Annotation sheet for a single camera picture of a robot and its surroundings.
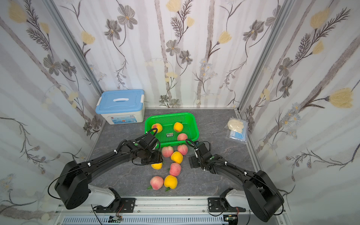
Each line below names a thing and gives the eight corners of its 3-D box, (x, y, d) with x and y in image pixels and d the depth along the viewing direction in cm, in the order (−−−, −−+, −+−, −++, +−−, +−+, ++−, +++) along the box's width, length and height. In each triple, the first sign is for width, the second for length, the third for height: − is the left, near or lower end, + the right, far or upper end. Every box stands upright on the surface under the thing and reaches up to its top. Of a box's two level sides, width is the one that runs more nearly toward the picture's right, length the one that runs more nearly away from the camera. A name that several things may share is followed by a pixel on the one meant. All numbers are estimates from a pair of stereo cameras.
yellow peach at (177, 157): (170, 159, 91) (169, 156, 88) (175, 152, 95) (175, 149, 91) (179, 165, 89) (179, 162, 85) (184, 157, 92) (184, 154, 89)
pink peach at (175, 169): (169, 177, 85) (169, 174, 80) (170, 166, 90) (170, 162, 85) (181, 177, 85) (181, 174, 80) (181, 166, 90) (181, 162, 85)
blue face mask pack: (229, 138, 105) (229, 136, 103) (230, 125, 112) (231, 123, 110) (245, 141, 102) (246, 140, 101) (245, 128, 110) (246, 127, 108)
